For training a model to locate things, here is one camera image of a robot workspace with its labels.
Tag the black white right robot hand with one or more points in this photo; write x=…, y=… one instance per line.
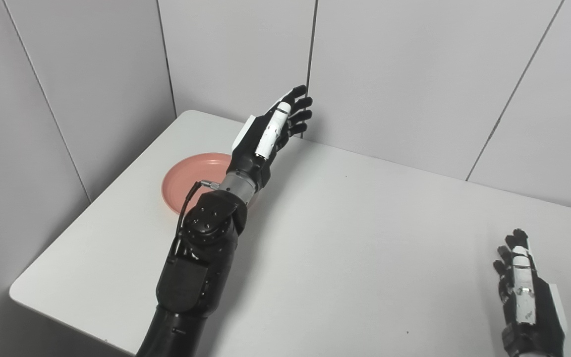
x=543, y=322

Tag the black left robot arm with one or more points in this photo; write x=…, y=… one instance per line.
x=196, y=277

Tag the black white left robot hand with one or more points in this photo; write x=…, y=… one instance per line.
x=248, y=153

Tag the pink round plate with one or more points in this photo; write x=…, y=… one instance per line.
x=186, y=176

